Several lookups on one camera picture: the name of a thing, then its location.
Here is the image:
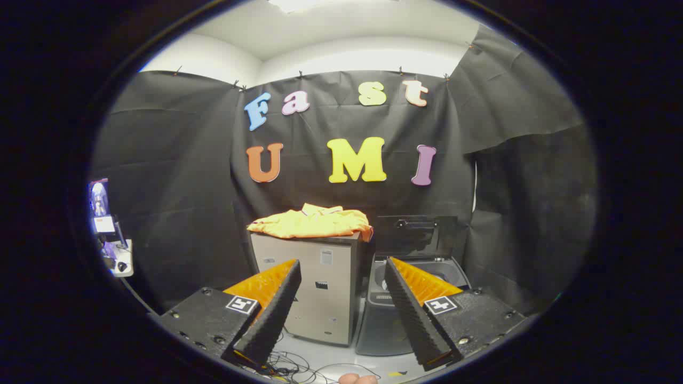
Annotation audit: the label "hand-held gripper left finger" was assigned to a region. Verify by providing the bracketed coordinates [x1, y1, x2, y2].
[151, 259, 303, 370]

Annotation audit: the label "black floor cables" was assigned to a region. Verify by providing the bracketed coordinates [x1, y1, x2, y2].
[235, 325, 382, 384]

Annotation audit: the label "grey cabinet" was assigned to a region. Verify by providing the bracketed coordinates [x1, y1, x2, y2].
[250, 230, 369, 347]

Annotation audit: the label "orange polo shirt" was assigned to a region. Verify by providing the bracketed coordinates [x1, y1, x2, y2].
[247, 203, 374, 243]

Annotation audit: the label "grey washing machine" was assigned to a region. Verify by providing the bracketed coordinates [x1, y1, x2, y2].
[355, 256, 473, 357]

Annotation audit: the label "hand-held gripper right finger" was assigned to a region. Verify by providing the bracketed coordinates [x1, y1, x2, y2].
[384, 257, 537, 372]

